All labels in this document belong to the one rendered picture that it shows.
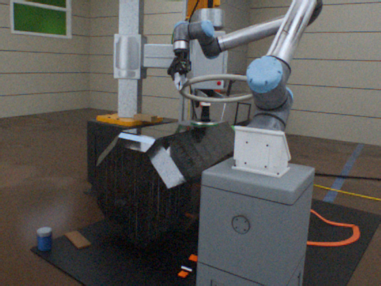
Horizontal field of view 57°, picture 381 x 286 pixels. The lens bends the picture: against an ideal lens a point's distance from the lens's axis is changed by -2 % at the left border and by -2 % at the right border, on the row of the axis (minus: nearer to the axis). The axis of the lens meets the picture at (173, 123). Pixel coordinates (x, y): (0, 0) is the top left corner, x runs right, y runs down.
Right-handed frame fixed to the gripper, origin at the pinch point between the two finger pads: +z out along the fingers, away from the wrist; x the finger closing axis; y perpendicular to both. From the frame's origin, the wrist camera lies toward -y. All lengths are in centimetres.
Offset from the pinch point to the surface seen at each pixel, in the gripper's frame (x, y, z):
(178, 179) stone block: 22, -34, 45
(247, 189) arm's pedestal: 6, 47, 54
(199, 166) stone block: 43, -42, 35
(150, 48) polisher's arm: 39, -118, -79
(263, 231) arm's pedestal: 13, 48, 71
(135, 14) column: 22, -116, -108
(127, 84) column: 29, -142, -49
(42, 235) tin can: -42, -104, 84
